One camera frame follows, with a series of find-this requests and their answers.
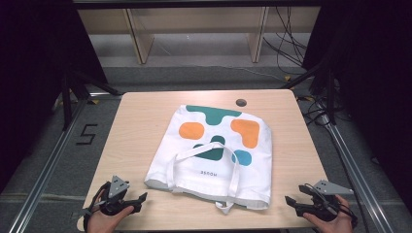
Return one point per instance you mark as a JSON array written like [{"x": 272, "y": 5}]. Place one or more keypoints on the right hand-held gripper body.
[{"x": 324, "y": 202}]

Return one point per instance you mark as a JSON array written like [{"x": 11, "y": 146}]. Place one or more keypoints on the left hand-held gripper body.
[{"x": 115, "y": 194}]

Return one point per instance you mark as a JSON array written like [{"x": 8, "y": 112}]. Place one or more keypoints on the white tote bag coloured shapes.
[{"x": 194, "y": 181}]

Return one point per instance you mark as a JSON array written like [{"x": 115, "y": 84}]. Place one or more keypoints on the person's right hand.
[{"x": 336, "y": 223}]

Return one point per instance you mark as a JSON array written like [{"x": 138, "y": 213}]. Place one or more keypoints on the person's left hand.
[{"x": 103, "y": 221}]

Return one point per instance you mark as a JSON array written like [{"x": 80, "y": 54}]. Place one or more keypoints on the yellow floor tape piece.
[
  {"x": 94, "y": 101},
  {"x": 287, "y": 78}
]

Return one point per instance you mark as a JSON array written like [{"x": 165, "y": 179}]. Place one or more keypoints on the black metal stand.
[
  {"x": 69, "y": 97},
  {"x": 328, "y": 93}
]

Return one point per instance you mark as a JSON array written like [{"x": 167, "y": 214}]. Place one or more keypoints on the grey round table grommet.
[{"x": 241, "y": 103}]

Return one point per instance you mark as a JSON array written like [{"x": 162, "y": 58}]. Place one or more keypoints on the black curtain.
[
  {"x": 35, "y": 64},
  {"x": 372, "y": 81}
]

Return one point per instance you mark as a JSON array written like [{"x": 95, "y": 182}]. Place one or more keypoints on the light wooden shelf unit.
[{"x": 194, "y": 19}]

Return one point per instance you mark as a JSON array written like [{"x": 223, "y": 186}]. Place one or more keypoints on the aluminium floor rail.
[
  {"x": 45, "y": 168},
  {"x": 356, "y": 168}
]

